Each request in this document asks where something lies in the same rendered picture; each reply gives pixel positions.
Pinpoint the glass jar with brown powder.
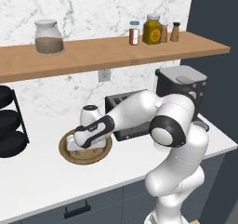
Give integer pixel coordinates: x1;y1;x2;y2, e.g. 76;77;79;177
33;19;65;56

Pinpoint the round wooden tray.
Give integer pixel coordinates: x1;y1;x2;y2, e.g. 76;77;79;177
58;128;113;165

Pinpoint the dark grey drawer front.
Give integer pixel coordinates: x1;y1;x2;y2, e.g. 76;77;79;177
19;186;125;224

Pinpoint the white wall socket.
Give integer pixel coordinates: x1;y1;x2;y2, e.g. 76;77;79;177
98;68;112;84

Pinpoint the black coffee machine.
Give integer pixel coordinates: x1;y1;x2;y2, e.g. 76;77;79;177
154;64;210;133

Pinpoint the red spice jar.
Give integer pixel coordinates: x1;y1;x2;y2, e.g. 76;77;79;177
128;20;140;46

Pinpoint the black toaster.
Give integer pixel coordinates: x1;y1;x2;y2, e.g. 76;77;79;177
104;89;156;142

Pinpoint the wooden wall shelf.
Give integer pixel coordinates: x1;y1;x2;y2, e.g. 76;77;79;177
0;31;231;85

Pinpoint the wooden pepper grinder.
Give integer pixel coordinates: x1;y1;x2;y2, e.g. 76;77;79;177
170;21;181;43

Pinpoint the black drawer handle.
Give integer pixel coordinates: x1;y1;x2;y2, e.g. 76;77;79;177
63;200;92;219

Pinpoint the black wire plate stand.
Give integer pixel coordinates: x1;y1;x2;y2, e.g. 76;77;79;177
0;85;31;159

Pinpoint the small brown spice shaker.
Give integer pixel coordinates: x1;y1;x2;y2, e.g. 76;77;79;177
160;23;169;44

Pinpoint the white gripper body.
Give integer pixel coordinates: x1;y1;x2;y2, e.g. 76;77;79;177
66;134;106;152

